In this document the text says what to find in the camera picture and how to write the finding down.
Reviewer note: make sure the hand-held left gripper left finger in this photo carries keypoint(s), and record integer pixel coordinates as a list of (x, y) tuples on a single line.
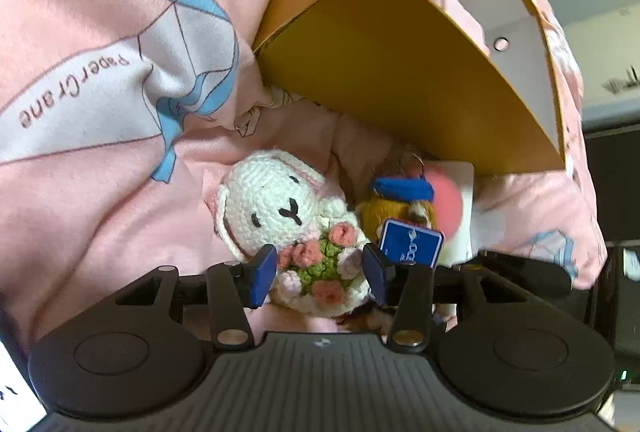
[(262, 274)]

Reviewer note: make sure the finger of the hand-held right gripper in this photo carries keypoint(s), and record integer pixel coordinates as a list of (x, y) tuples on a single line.
[(540, 277)]

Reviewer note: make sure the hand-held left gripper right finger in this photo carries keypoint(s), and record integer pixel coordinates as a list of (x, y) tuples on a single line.
[(376, 274)]

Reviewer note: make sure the blue card box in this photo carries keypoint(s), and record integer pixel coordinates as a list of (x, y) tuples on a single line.
[(410, 242)]

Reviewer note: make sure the plush dog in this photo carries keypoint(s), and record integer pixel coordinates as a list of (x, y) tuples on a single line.
[(390, 212)]

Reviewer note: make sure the crochet bunny with flowers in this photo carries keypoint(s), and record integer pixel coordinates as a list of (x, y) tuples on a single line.
[(272, 197)]

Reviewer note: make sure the pink fluffy ball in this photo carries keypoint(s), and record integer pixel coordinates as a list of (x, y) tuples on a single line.
[(442, 207)]

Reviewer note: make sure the orange cardboard box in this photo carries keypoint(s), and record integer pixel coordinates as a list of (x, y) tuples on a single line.
[(400, 77)]

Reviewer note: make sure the pink pouch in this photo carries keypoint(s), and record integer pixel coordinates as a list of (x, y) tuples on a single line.
[(457, 15)]

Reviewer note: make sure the black wardrobe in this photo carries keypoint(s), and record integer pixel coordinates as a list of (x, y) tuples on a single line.
[(615, 172)]

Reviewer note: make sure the pink printed blanket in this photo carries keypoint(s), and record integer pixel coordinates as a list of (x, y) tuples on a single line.
[(100, 162)]

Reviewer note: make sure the white printed paper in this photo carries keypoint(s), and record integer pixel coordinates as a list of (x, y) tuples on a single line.
[(20, 377)]

